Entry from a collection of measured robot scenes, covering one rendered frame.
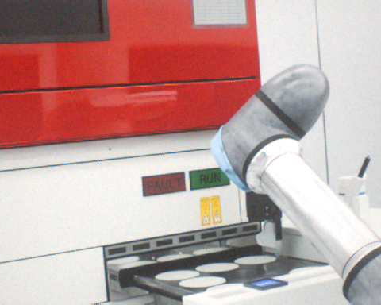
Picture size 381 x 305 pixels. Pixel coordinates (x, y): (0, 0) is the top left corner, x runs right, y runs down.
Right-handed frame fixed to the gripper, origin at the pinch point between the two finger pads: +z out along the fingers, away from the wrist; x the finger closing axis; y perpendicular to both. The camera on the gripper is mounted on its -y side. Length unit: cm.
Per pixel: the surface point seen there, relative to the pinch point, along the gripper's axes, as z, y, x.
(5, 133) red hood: -34, 57, 25
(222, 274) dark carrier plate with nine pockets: 1.4, 14.3, 14.0
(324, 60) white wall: -56, -47, -221
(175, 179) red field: -19.6, 23.8, -1.3
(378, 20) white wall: -76, -81, -242
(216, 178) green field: -18.5, 13.8, -7.5
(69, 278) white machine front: 0, 49, 14
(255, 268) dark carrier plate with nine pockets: 1.3, 6.8, 10.7
